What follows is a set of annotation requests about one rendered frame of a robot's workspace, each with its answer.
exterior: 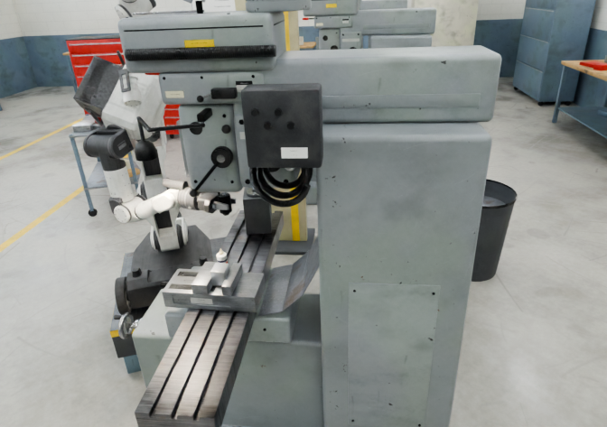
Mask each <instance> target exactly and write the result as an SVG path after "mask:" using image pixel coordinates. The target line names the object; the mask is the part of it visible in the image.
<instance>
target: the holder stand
mask: <svg viewBox="0 0 607 427"><path fill-rule="evenodd" d="M243 207H244V215H245V223H246V231H247V235H255V234H268V233H272V208H271V204H269V203H268V202H265V201H264V200H262V199H261V198H260V197H259V196H258V194H257V193H256V192H255V190H254V188H245V189H244V195H243Z"/></svg>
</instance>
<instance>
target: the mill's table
mask: <svg viewBox="0 0 607 427"><path fill-rule="evenodd" d="M283 226H284V212H283V211H281V210H275V213H272V233H268V234H255V235H247V231H246V223H245V215H244V210H241V211H240V212H239V213H238V216H237V217H236V219H235V221H234V223H233V225H232V227H231V229H230V231H229V233H228V235H227V236H226V238H225V240H224V242H223V244H222V246H221V249H222V251H223V252H225V253H226V254H227V259H228V264H229V270H230V268H231V266H232V265H233V263H240V264H242V268H243V272H244V273H261V274H264V275H265V282H266V279H267V277H268V274H269V270H270V267H271V264H272V262H273V259H274V255H275V251H276V248H277V244H278V241H279V238H280V236H281V232H282V229H283ZM256 314H257V313H256V312H243V311H217V310H204V309H191V308H189V310H187V312H186V314H185V316H184V318H183V320H182V323H181V325H180V327H179V329H177V331H176V333H175V335H174V337H173V340H172V342H171V344H170V346H169V348H168V349H167V350H166V352H165V354H164V356H163V359H162V361H161V363H160V365H159V367H158V368H157V369H156V371H155V373H154V376H153V378H152V380H151V382H150V384H149V385H148V387H147V388H146V390H145V393H144V395H143V397H142V399H141V401H140V403H139V404H138V406H137V407H136V409H135V418H136V421H137V424H138V427H221V425H222V422H223V419H224V416H225V413H226V410H227V407H228V404H229V399H230V396H231V393H232V390H233V387H234V384H235V381H236V378H237V375H238V370H239V367H240V364H241V361H242V358H243V355H244V352H245V349H246V345H247V341H248V338H249V334H250V331H251V329H252V326H253V323H254V319H255V317H256Z"/></svg>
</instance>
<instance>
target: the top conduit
mask: <svg viewBox="0 0 607 427"><path fill-rule="evenodd" d="M251 57H252V58H253V57H254V58H257V57H258V58H259V57H260V58H261V57H262V58H263V57H276V45H273V44H272V45H271V44H270V45H258V46H255V45H251V46H250V45H249V46H247V45H243V46H242V45H241V46H240V45H239V46H225V47H224V46H223V47H222V46H219V47H218V46H217V47H216V46H215V47H214V46H213V47H210V46H209V47H197V48H196V47H189V48H188V47H187V48H186V47H185V48H184V47H183V48H182V47H181V48H180V47H179V48H157V49H156V48H152V49H126V50H125V58H126V60H128V61H137V60H138V61H140V60H185V59H186V60H193V59H196V60H197V59H204V60H205V59H217V58H218V59H223V58H224V59H225V58H230V59H231V58H232V59H233V58H234V59H235V58H251Z"/></svg>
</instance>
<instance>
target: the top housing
mask: <svg viewBox="0 0 607 427"><path fill-rule="evenodd" d="M117 27H118V30H119V35H120V40H121V44H122V49H123V53H124V57H125V50H126V49H152V48H156V49H157V48H179V47H180V48H181V47H182V48H183V47H184V48H185V47H186V48H187V47H188V48H189V47H196V48H197V47H209V46H210V47H213V46H214V47H215V46H216V47H217V46H218V47H219V46H222V47H223V46H224V47H225V46H239V45H240V46H241V45H242V46H243V45H247V46H249V45H250V46H251V45H255V46H258V45H270V44H271V45H272V44H273V45H276V57H263V58H262V57H261V58H260V57H259V58H258V57H257V58H254V57H253V58H252V57H251V58H235V59H234V58H233V59H232V58H231V59H230V58H225V59H224V58H223V59H218V58H217V59H205V60H204V59H197V60H196V59H193V60H186V59H185V60H140V61H138V60H137V61H128V60H126V58H125V62H126V68H127V70H128V71H129V72H131V73H165V72H203V71H240V70H272V69H273V68H274V67H275V64H276V59H277V58H278V57H279V56H280V55H282V54H283V53H284V52H285V51H286V43H285V15H284V13H283V12H270V13H248V12H247V11H224V12H203V14H197V13H181V14H149V15H142V16H135V17H126V18H122V19H120V20H119V21H118V24H117Z"/></svg>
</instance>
